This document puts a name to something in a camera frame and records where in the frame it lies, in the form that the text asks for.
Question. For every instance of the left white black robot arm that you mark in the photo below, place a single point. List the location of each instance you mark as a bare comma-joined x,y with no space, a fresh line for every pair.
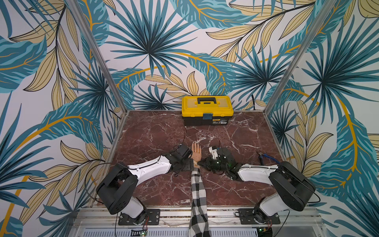
117,188

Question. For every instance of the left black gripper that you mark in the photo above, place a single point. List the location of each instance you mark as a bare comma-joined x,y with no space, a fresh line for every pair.
189,165

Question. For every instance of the right aluminium frame post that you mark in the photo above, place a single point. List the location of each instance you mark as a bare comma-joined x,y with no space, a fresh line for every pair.
319,19

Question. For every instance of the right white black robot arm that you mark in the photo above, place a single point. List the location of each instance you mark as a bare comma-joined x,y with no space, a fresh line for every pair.
293,190

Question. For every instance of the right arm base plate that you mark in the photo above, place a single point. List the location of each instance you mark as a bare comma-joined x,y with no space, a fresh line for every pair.
250,216

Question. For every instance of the aluminium frame post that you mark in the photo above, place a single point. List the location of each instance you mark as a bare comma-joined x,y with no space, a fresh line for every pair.
319,19
88,35

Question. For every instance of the left aluminium frame post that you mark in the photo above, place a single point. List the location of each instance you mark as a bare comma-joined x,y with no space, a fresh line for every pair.
88,35

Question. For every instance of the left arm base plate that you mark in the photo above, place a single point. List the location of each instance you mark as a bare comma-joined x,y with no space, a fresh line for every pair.
146,217

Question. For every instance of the mannequin hand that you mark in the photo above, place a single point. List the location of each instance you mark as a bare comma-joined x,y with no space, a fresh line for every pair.
196,152

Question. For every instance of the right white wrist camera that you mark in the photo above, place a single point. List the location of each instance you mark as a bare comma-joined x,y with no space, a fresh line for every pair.
214,152

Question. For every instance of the checkered sleeve mannequin forearm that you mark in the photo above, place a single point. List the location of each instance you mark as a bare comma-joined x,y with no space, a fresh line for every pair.
199,225

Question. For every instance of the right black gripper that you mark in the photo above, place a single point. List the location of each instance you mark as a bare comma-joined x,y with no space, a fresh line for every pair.
207,161

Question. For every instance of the yellow black toolbox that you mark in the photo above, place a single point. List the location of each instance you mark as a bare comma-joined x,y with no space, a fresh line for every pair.
206,110

